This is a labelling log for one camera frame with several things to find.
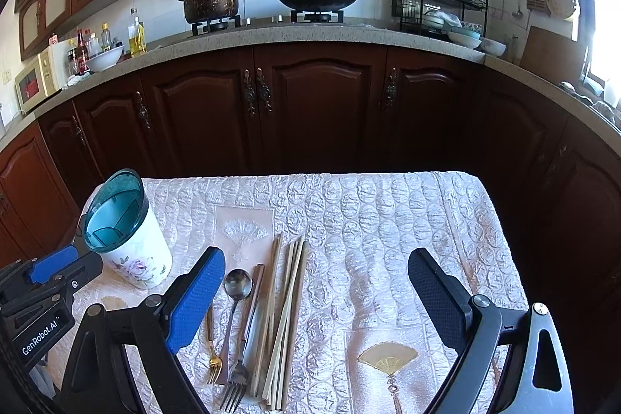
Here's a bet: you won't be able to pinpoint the floral utensil holder teal rim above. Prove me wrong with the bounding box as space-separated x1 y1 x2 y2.
80 168 173 289

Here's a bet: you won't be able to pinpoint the silver spoon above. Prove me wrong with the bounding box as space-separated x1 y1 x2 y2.
217 268 253 385

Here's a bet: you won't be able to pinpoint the light bamboo chopstick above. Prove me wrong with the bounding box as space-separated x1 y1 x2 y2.
263 236 304 411
250 233 282 398
280 239 309 411
262 239 302 410

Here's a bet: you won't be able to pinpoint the gold fork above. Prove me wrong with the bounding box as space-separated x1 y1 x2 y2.
206 305 222 385

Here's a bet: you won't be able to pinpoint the silver fork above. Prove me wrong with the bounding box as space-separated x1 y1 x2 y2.
220 264 265 413

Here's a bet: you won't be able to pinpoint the cream microwave oven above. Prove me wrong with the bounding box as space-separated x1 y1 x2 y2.
15 47 61 114

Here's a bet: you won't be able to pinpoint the dark wooden base cabinets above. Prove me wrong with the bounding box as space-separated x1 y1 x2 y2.
1 42 620 275

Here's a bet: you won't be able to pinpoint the white quilted table cloth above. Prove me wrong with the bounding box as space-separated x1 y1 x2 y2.
45 171 531 414

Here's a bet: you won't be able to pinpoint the red sauce bottle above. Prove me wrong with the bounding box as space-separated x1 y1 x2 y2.
76 29 88 74

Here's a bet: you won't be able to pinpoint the white bowl on counter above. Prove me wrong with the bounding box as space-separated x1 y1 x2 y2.
86 46 123 73

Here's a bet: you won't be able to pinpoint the yellow oil bottle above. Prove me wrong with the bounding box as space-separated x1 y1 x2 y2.
127 7 146 58

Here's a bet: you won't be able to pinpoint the wooden cutting board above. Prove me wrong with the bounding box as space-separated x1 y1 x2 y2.
519 26 587 85

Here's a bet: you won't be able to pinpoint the white bowl near rack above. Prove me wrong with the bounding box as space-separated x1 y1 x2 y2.
478 38 506 58

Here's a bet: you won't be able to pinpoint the dark cooking pot with lid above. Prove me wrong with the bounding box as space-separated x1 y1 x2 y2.
179 0 239 24

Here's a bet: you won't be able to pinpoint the black dish rack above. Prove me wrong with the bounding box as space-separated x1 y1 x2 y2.
392 0 489 37

